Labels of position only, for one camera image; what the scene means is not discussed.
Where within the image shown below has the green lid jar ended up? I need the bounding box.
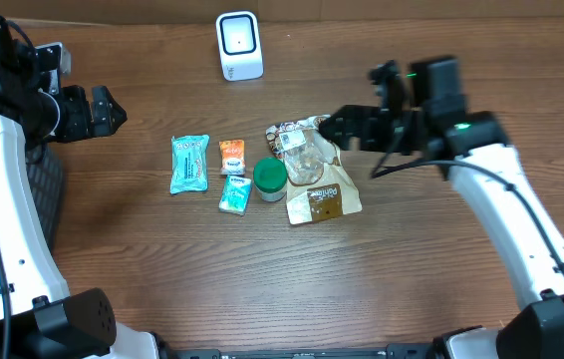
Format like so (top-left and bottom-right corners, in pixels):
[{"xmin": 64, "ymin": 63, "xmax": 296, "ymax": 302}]
[{"xmin": 253, "ymin": 158, "xmax": 287, "ymax": 202}]

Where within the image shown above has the teal long snack packet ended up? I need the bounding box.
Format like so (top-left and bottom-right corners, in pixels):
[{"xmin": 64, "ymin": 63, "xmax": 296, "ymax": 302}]
[{"xmin": 169, "ymin": 135, "xmax": 210, "ymax": 195}]

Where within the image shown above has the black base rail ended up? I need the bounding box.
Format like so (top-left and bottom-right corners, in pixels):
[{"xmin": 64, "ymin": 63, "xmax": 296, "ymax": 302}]
[{"xmin": 171, "ymin": 343, "xmax": 437, "ymax": 359}]

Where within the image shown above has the brown white snack pouch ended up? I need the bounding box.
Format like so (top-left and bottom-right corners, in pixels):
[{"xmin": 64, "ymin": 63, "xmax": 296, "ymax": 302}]
[{"xmin": 265, "ymin": 115, "xmax": 363, "ymax": 225}]

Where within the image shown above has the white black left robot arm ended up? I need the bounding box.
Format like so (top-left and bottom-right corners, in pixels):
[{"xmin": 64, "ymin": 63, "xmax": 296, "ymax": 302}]
[{"xmin": 0, "ymin": 16, "xmax": 170, "ymax": 358}]

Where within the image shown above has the teal tissue pack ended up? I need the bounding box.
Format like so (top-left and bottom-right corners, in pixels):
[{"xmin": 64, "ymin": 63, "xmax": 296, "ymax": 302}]
[{"xmin": 218, "ymin": 176, "xmax": 252, "ymax": 215}]

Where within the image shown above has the grey plastic mesh basket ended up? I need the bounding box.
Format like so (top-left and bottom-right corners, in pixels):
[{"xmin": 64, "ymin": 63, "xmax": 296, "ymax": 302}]
[{"xmin": 26, "ymin": 145, "xmax": 66, "ymax": 250}]

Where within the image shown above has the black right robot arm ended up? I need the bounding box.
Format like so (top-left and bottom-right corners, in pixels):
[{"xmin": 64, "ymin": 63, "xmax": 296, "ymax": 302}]
[{"xmin": 319, "ymin": 56, "xmax": 564, "ymax": 359}]

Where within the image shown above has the orange Kleenex tissue pack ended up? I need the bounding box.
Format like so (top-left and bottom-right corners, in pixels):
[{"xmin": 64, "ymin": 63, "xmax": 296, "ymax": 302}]
[{"xmin": 219, "ymin": 140, "xmax": 246, "ymax": 176}]

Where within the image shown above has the white barcode scanner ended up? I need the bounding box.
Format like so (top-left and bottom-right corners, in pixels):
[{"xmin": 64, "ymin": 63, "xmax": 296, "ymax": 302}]
[{"xmin": 215, "ymin": 11, "xmax": 264, "ymax": 82}]

